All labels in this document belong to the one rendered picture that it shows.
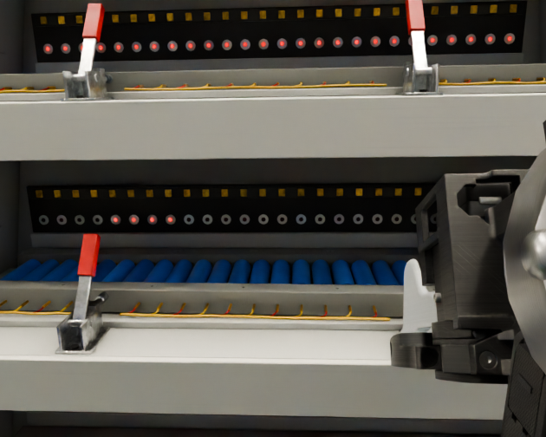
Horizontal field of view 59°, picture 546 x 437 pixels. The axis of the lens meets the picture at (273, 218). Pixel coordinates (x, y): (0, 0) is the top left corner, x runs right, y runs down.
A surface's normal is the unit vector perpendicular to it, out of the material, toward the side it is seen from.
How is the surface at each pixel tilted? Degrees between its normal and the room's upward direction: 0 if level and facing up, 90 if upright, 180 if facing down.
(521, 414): 89
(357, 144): 108
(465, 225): 78
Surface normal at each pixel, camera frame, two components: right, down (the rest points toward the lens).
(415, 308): -1.00, -0.01
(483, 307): -0.05, -0.25
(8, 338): -0.02, -0.97
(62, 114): -0.05, 0.26
